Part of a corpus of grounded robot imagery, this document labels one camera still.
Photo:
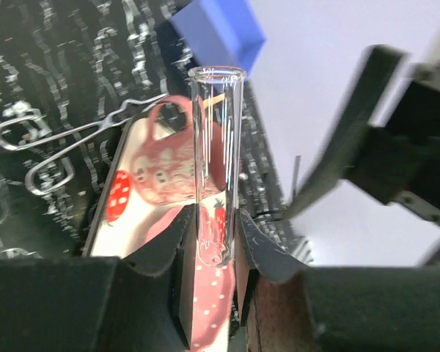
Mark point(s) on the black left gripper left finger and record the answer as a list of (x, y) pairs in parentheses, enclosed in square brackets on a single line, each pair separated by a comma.
[(140, 303)]

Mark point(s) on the strawberry print white tray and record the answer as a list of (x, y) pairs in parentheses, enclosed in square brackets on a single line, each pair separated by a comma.
[(125, 221)]

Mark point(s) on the pink polka dot plate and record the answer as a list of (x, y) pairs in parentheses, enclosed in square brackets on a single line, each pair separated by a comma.
[(213, 288)]

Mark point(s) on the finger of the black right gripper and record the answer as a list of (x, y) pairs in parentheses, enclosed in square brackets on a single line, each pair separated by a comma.
[(379, 64)]

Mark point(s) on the blue plastic box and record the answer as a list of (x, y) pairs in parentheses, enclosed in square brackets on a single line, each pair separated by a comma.
[(221, 33)]

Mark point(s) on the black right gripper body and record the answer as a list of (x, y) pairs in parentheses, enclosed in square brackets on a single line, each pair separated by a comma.
[(400, 162)]

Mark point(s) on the wooden test tube clamp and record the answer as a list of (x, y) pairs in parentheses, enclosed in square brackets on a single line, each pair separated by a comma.
[(212, 101)]

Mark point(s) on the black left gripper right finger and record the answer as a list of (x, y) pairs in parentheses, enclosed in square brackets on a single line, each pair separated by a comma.
[(285, 305)]

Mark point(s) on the pink patterned mug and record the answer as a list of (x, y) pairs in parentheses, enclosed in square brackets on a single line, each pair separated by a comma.
[(163, 171)]

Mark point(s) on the clear glass test tube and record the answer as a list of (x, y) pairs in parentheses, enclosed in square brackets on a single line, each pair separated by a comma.
[(207, 82)]

